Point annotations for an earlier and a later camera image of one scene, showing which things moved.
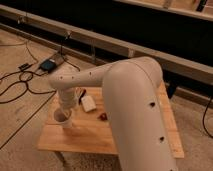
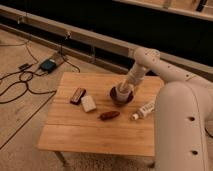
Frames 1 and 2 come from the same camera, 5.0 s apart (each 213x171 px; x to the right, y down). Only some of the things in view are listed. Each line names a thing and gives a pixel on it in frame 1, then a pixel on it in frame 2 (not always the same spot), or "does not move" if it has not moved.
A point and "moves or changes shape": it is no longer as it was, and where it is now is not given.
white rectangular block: [88, 103] does not move
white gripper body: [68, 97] to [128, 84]
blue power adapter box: [48, 65] does not move
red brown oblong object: [103, 117] does not move
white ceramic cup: [63, 117] moves or changes shape
